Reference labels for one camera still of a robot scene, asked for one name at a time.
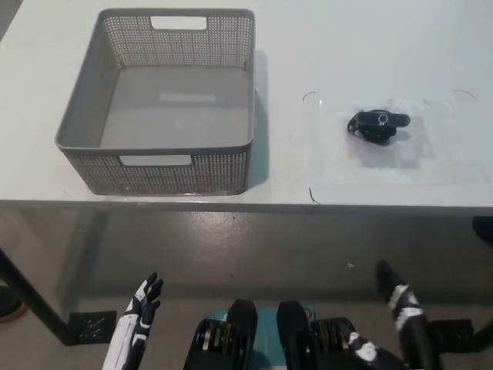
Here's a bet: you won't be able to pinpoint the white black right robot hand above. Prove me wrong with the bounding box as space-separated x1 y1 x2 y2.
346 259 444 370

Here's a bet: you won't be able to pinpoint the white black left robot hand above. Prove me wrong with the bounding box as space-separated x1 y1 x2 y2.
101 271 165 370

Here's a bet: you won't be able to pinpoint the black webcam with cable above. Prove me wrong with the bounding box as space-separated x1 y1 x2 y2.
347 109 411 146

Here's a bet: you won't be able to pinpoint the black floor foot plate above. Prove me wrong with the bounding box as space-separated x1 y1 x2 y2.
68 309 118 346
425 318 475 354

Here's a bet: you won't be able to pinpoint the black metal table leg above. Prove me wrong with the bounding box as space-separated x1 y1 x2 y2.
0 248 78 346
474 318 493 342

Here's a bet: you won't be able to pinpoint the black rounded object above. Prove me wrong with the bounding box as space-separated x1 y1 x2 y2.
472 216 493 246

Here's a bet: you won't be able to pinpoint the black shoe brown sole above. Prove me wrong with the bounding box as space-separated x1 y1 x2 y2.
0 284 26 324

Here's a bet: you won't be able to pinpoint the black robot legs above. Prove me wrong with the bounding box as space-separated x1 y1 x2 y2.
184 298 367 370

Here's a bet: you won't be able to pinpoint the clear plastic film sheet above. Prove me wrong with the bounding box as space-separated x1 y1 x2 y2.
318 96 489 187

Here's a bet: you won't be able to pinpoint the grey perforated plastic basket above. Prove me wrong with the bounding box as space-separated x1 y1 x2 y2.
54 8 256 197

